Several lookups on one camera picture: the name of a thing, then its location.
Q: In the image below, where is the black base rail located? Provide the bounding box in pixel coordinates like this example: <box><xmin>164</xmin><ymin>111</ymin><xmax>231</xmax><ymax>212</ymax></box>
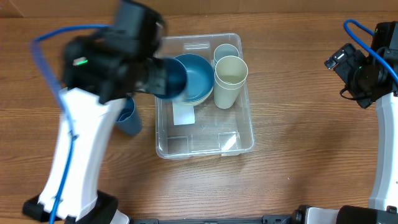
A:
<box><xmin>129</xmin><ymin>215</ymin><xmax>292</xmax><ymax>224</ymax></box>

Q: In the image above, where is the tall blue cup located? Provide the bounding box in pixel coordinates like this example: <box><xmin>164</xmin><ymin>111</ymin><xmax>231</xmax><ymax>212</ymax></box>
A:
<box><xmin>115</xmin><ymin>98</ymin><xmax>142</xmax><ymax>136</ymax></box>
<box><xmin>155</xmin><ymin>58</ymin><xmax>188</xmax><ymax>101</ymax></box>

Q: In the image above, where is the tall cream cup front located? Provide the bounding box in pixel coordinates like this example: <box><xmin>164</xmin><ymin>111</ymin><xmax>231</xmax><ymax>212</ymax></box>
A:
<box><xmin>215</xmin><ymin>55</ymin><xmax>248</xmax><ymax>90</ymax></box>

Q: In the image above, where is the cream bowl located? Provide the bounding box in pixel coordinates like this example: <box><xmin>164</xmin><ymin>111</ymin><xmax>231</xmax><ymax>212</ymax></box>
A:
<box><xmin>181</xmin><ymin>88</ymin><xmax>213</xmax><ymax>106</ymax></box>

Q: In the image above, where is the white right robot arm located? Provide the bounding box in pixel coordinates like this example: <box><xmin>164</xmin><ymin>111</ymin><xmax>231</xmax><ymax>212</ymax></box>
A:
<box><xmin>282</xmin><ymin>19</ymin><xmax>397</xmax><ymax>223</ymax></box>

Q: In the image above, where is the tall blue cup back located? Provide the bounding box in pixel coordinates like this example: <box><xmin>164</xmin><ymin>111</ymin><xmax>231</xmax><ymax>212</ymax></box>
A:
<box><xmin>155</xmin><ymin>58</ymin><xmax>188</xmax><ymax>101</ymax></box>

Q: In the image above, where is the tall cream cup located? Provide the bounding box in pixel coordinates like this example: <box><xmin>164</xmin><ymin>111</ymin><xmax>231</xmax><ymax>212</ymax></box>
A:
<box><xmin>215</xmin><ymin>55</ymin><xmax>248</xmax><ymax>90</ymax></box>
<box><xmin>214</xmin><ymin>78</ymin><xmax>245</xmax><ymax>109</ymax></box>

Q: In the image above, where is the clear plastic storage bin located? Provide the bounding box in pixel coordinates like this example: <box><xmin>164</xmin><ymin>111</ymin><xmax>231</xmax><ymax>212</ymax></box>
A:
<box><xmin>155</xmin><ymin>33</ymin><xmax>255</xmax><ymax>159</ymax></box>

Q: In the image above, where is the tall blue cup front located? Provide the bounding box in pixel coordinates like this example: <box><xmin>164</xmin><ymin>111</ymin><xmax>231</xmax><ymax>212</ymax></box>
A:
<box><xmin>115</xmin><ymin>98</ymin><xmax>142</xmax><ymax>136</ymax></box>

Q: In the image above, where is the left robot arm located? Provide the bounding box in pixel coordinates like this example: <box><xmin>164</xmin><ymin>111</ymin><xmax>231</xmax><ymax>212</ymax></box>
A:
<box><xmin>30</xmin><ymin>1</ymin><xmax>168</xmax><ymax>223</ymax></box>

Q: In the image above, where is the white label in bin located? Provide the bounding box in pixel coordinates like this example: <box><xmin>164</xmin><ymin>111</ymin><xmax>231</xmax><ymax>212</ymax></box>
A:
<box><xmin>172</xmin><ymin>102</ymin><xmax>195</xmax><ymax>126</ymax></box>

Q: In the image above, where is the teal blue bowl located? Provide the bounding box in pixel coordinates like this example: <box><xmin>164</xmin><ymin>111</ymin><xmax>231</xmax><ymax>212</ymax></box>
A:
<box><xmin>176</xmin><ymin>54</ymin><xmax>214</xmax><ymax>102</ymax></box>

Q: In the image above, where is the tall cream cup back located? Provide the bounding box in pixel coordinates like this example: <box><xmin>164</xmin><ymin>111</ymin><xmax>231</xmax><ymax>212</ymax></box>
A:
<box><xmin>214</xmin><ymin>78</ymin><xmax>245</xmax><ymax>109</ymax></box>

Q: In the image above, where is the small grey cup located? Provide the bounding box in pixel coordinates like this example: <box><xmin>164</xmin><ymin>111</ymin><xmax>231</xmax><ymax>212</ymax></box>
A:
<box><xmin>213</xmin><ymin>44</ymin><xmax>239</xmax><ymax>65</ymax></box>

